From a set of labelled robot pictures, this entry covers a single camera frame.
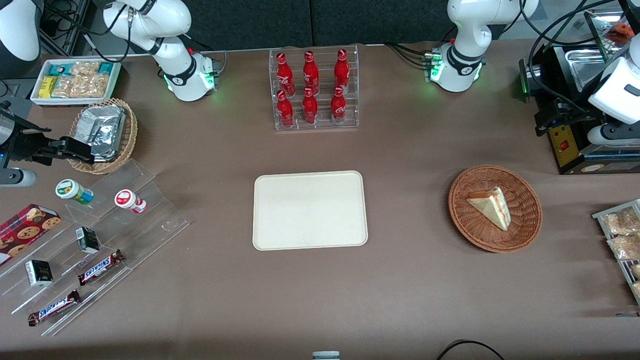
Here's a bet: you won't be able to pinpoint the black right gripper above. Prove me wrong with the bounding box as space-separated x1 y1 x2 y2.
9 116 96 166

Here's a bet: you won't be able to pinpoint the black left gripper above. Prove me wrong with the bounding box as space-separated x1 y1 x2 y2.
534 97 601 137

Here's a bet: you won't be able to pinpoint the triangle sandwich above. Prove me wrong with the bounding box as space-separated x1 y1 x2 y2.
466 186 512 231

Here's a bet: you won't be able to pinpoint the light wicker basket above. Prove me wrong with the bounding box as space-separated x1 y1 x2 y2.
67 98 139 175

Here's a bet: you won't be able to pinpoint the white snack tray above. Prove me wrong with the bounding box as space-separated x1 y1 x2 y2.
30 58 123 107

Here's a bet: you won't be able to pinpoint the brown wicker basket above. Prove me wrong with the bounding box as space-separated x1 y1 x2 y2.
448 165 543 253

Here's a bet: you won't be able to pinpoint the grey tray of snack bags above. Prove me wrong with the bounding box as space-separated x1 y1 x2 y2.
592 199 640 306

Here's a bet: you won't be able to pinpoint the cream plastic tray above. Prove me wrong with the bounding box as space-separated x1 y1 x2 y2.
252 170 369 251

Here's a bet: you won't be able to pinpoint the black machine with yellow panel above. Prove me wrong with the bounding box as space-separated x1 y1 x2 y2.
518 10 640 176

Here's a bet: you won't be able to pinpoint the silver foil package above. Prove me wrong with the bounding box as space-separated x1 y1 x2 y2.
75 104 127 162

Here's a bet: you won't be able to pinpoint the green lid snack cup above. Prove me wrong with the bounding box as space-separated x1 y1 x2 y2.
55 178 95 206

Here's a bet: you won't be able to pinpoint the clear peanut snack bag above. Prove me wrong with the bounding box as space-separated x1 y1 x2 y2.
76 74 111 99
51 75 81 99
70 61 101 77

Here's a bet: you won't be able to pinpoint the red lid snack cup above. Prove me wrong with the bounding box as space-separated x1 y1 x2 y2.
114 189 148 215

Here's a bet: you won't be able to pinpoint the small black carton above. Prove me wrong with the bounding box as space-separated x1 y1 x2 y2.
25 259 54 287
75 226 101 254

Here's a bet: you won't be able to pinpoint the red plaid cookie box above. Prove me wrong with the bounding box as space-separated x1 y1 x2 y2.
0 203 63 267

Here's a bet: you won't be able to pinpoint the clear acrylic stepped stand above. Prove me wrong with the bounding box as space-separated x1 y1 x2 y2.
0 159 191 337

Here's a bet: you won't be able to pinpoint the brown Snickers bar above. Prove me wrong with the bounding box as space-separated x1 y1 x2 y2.
27 289 82 327
77 249 126 286

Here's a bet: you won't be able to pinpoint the clear cracker snack bag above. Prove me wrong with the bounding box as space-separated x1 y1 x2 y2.
601 207 640 236
607 233 640 261

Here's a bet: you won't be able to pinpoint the red cola bottle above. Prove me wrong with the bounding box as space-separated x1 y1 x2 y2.
276 52 295 97
276 90 295 128
330 86 347 126
302 87 319 125
302 50 320 96
334 48 350 94

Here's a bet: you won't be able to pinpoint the clear acrylic bottle rack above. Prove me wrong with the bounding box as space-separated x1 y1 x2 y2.
269 44 360 132

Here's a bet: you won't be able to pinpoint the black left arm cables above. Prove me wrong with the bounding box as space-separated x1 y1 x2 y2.
519 0 623 117

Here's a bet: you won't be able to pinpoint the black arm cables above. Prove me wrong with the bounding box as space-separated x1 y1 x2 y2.
42 0 137 37
519 0 623 117

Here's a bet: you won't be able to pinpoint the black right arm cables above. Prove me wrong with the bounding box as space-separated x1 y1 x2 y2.
42 0 137 37

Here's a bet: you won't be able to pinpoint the black base cable bundle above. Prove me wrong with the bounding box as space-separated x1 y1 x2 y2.
386 38 457 69

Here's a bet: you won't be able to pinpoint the black cable loop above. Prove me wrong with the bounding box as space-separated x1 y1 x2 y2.
436 339 506 360

